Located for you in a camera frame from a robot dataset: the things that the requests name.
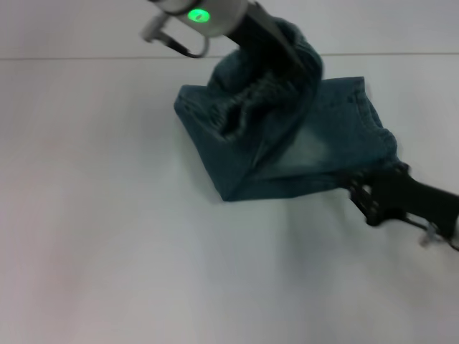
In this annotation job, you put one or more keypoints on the blue denim shorts basketball embroidery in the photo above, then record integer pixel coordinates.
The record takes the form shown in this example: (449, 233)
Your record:
(305, 143)

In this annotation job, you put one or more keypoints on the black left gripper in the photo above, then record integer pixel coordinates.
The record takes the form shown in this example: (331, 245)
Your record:
(258, 36)

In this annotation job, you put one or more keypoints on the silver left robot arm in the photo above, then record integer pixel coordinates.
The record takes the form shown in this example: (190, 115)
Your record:
(215, 14)

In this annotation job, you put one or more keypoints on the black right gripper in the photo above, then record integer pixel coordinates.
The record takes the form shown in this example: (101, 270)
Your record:
(412, 200)

